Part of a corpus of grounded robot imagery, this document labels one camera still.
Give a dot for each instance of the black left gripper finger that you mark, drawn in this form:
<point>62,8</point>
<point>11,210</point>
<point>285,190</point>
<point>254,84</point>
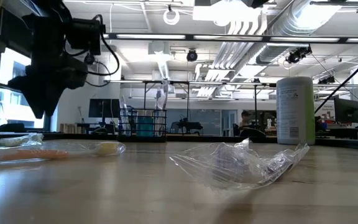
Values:
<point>31,90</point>
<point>61,84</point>

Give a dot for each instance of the green toothbrush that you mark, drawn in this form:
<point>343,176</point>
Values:
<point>17,140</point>

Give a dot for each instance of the blue toothbrush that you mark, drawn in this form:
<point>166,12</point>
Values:
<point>123,109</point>

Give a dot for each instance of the clear plastic bag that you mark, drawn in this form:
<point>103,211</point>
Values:
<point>235,168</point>

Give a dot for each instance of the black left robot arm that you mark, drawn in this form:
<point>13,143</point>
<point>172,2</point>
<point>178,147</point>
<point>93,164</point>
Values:
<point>51,9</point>

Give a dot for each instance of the black background robot arm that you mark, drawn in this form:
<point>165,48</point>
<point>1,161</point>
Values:
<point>190,125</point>

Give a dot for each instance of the large window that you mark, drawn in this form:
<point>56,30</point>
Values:
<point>14,109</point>

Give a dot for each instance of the round black ceiling spotlight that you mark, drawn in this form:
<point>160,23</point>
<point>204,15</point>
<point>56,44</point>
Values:
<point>192,55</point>
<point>89,59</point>

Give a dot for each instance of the black computer monitor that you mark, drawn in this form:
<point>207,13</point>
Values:
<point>346,110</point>
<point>104,108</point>

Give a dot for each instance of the long ceiling light bar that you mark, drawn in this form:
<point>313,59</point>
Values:
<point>303,39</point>

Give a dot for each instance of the black ceiling-mounted device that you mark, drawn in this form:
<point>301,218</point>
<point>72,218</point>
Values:
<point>297,54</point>

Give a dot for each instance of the orange wrapped toothbrush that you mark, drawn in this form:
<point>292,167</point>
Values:
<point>42,154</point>

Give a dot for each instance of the white wipes canister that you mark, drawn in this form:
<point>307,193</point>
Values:
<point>294,112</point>

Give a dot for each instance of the person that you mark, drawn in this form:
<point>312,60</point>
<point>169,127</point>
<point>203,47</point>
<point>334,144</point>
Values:
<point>245,119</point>

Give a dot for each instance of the white poster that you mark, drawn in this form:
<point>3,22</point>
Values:
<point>323,107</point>

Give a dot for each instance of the black office chair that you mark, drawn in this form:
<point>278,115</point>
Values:
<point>253,133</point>

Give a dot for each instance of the silver ventilation duct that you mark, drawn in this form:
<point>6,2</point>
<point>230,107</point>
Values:
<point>272,53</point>

